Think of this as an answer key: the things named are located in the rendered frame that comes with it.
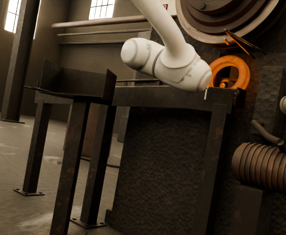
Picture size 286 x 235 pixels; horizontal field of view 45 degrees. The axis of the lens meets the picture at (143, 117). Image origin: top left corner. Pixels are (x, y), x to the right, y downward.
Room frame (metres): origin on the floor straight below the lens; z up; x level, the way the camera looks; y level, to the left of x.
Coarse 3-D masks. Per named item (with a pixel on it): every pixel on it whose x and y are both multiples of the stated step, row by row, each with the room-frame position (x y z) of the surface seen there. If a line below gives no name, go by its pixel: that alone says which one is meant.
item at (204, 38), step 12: (276, 0) 1.17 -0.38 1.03; (180, 12) 1.43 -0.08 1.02; (264, 12) 1.19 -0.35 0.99; (276, 12) 1.21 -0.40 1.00; (252, 24) 1.21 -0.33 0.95; (264, 24) 1.23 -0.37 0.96; (192, 36) 1.38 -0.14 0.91; (204, 36) 1.34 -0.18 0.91; (216, 36) 1.30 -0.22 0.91; (228, 36) 1.27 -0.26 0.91; (240, 36) 1.24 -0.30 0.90; (252, 36) 1.27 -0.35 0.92
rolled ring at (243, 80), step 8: (224, 56) 1.34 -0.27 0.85; (232, 56) 1.32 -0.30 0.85; (216, 64) 1.35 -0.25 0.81; (224, 64) 1.35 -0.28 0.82; (232, 64) 1.33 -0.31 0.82; (240, 64) 1.29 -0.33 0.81; (216, 72) 1.37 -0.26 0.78; (240, 72) 1.28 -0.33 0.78; (248, 72) 1.27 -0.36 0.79; (240, 80) 1.26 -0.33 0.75; (248, 80) 1.27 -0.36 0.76
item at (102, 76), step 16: (48, 64) 1.41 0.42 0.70; (48, 80) 1.44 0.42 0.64; (64, 80) 1.56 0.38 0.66; (80, 80) 1.56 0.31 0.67; (96, 80) 1.55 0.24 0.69; (112, 80) 1.46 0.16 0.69; (64, 96) 1.49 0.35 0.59; (80, 96) 1.39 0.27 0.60; (96, 96) 1.34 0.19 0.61; (112, 96) 1.52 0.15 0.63; (80, 112) 1.42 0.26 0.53; (80, 128) 1.42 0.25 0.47; (80, 144) 1.43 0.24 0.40; (64, 160) 1.42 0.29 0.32; (80, 160) 1.47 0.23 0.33; (64, 176) 1.42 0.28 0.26; (64, 192) 1.42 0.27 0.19; (64, 208) 1.42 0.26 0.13; (48, 224) 1.55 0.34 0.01; (64, 224) 1.42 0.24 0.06
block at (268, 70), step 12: (264, 72) 1.16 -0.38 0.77; (276, 72) 1.13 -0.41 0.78; (264, 84) 1.15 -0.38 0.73; (276, 84) 1.13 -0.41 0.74; (264, 96) 1.15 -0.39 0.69; (276, 96) 1.12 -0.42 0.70; (264, 108) 1.14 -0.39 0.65; (276, 108) 1.12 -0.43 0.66; (264, 120) 1.14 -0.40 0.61; (276, 120) 1.13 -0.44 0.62; (252, 132) 1.16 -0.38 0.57; (276, 132) 1.14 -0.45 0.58
